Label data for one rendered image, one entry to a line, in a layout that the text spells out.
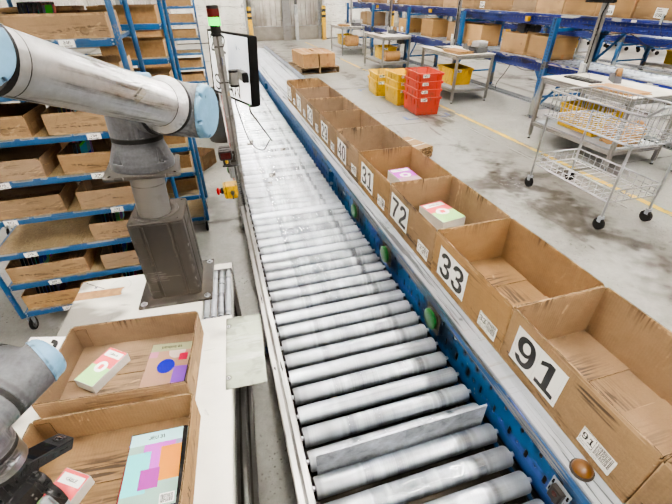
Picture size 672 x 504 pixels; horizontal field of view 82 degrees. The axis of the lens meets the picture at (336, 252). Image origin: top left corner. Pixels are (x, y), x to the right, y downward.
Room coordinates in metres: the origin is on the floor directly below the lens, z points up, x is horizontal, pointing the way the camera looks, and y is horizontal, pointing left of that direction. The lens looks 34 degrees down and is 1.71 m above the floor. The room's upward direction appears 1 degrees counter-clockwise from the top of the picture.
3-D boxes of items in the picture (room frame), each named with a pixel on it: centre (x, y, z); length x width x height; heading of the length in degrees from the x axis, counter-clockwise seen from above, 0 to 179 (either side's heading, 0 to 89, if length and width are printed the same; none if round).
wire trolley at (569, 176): (3.28, -2.37, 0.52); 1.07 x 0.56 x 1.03; 14
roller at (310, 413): (0.70, -0.12, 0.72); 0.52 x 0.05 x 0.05; 106
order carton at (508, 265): (0.94, -0.53, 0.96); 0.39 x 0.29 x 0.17; 16
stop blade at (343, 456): (0.54, -0.17, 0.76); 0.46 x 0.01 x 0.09; 106
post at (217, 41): (1.89, 0.50, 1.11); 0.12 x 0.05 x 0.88; 16
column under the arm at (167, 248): (1.20, 0.62, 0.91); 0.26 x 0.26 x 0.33; 13
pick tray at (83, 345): (0.76, 0.61, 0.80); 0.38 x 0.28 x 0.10; 100
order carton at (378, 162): (1.69, -0.31, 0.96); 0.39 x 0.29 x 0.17; 16
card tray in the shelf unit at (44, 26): (2.05, 1.22, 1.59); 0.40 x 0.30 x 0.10; 106
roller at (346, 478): (0.51, -0.18, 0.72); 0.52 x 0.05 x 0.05; 106
